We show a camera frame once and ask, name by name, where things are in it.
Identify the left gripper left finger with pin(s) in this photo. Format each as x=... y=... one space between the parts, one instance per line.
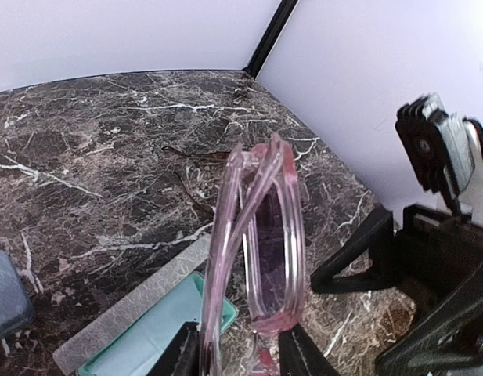
x=181 y=357

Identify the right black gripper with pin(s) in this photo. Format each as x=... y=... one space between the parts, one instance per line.
x=437 y=282

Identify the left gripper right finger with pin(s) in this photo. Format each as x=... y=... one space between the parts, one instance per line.
x=299 y=355

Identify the teal glasses case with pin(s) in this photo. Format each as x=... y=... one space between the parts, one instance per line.
x=129 y=337

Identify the pink frame sunglasses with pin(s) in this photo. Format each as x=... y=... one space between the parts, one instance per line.
x=258 y=212

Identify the blue cleaning cloth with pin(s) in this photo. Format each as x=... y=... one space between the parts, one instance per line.
x=16 y=309

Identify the dark frame sunglasses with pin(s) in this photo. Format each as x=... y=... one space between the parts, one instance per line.
x=190 y=180

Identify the right black frame post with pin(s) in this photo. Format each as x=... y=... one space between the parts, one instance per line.
x=270 y=37

